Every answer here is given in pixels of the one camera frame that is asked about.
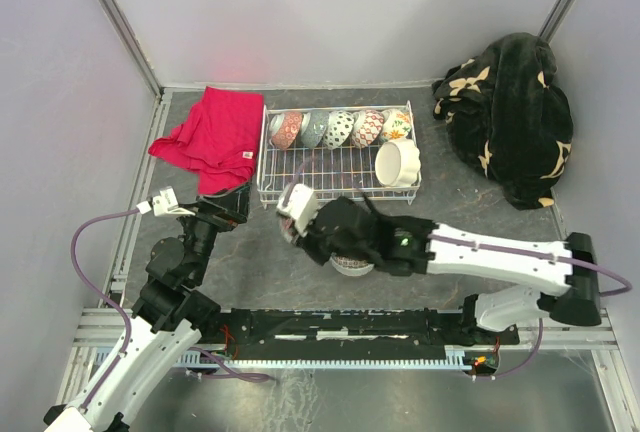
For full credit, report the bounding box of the white wire dish rack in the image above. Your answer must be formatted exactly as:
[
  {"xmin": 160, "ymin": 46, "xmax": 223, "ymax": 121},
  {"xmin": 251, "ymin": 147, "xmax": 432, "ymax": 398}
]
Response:
[{"xmin": 257, "ymin": 108, "xmax": 421, "ymax": 207}]

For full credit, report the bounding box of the cream scalloped bowl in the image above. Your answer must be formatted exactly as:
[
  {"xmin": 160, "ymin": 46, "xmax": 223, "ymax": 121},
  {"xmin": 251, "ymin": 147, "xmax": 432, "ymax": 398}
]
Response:
[{"xmin": 375, "ymin": 138, "xmax": 421, "ymax": 187}]

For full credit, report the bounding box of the black floral plush blanket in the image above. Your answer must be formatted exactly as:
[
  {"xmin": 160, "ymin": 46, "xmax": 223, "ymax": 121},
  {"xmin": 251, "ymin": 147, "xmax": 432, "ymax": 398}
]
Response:
[{"xmin": 432, "ymin": 32, "xmax": 573, "ymax": 210}]

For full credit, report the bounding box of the aluminium frame rail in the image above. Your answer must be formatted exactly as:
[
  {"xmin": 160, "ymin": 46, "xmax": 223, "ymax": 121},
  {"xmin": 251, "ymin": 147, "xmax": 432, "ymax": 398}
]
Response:
[{"xmin": 73, "ymin": 308, "xmax": 619, "ymax": 350}]

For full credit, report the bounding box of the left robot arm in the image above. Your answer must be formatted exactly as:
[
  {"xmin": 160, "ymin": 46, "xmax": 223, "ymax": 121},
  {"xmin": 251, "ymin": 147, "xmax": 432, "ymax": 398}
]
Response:
[{"xmin": 44, "ymin": 184, "xmax": 250, "ymax": 431}]

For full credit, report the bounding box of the dark scalloped floral bowl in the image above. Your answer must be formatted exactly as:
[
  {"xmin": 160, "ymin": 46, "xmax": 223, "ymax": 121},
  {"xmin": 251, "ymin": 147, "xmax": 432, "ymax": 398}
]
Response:
[{"xmin": 269, "ymin": 110, "xmax": 303, "ymax": 150}]

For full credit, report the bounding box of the red geometric pattern bowl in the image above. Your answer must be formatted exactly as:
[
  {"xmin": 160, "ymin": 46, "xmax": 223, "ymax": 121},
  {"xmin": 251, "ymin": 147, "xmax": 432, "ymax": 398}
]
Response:
[{"xmin": 279, "ymin": 217, "xmax": 300, "ymax": 247}]

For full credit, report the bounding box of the slotted cable duct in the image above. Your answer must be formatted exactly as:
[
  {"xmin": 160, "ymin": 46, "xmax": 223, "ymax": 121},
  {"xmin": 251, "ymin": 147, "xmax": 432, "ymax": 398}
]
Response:
[{"xmin": 97, "ymin": 346, "xmax": 499, "ymax": 369}]

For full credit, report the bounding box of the blue triangle pattern bowl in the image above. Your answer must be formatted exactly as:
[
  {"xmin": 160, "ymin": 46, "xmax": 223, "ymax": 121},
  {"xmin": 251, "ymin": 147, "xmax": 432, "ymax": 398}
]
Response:
[{"xmin": 299, "ymin": 110, "xmax": 330, "ymax": 149}]

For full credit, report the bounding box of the red folded cloth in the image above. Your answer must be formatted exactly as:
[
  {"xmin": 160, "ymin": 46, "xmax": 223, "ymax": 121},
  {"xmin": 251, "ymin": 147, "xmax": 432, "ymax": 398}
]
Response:
[{"xmin": 148, "ymin": 87, "xmax": 264, "ymax": 196}]

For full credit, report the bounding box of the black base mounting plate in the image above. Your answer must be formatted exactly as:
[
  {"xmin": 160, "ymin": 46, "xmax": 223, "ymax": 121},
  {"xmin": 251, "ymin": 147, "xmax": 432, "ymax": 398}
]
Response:
[{"xmin": 200, "ymin": 309, "xmax": 520, "ymax": 362}]

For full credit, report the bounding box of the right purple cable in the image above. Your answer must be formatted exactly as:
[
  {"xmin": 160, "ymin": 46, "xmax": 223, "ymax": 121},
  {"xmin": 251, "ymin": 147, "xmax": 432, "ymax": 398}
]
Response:
[{"xmin": 292, "ymin": 154, "xmax": 366, "ymax": 201}]

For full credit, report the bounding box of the orange flower leaf bowl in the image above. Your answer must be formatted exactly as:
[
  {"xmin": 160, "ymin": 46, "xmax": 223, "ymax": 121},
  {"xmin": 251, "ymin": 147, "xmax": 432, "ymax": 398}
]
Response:
[{"xmin": 379, "ymin": 108, "xmax": 412, "ymax": 142}]

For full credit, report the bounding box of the red lattice pattern bowl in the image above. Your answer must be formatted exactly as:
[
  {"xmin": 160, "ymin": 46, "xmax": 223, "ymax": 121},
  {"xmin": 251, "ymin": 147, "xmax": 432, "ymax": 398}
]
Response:
[{"xmin": 350, "ymin": 109, "xmax": 384, "ymax": 149}]

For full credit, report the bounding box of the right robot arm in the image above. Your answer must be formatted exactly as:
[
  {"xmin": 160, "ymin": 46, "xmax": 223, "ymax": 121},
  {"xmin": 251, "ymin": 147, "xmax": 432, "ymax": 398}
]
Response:
[{"xmin": 278, "ymin": 187, "xmax": 601, "ymax": 343}]

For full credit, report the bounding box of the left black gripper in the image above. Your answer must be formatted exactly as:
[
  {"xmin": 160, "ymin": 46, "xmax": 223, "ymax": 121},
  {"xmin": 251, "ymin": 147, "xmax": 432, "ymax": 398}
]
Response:
[{"xmin": 170, "ymin": 180, "xmax": 252, "ymax": 283}]

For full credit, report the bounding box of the black diamond pattern bowl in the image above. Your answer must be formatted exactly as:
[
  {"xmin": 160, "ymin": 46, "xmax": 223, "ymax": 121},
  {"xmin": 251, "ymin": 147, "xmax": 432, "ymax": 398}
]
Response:
[{"xmin": 323, "ymin": 110, "xmax": 355, "ymax": 150}]

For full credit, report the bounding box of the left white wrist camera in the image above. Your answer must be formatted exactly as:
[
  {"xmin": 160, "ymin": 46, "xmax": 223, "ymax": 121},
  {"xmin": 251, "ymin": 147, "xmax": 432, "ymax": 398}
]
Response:
[{"xmin": 149, "ymin": 186, "xmax": 196, "ymax": 217}]

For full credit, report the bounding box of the brown square pattern bowl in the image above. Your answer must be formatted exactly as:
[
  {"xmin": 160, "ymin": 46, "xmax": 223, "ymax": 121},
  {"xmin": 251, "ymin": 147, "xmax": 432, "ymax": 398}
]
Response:
[{"xmin": 330, "ymin": 255, "xmax": 374, "ymax": 277}]

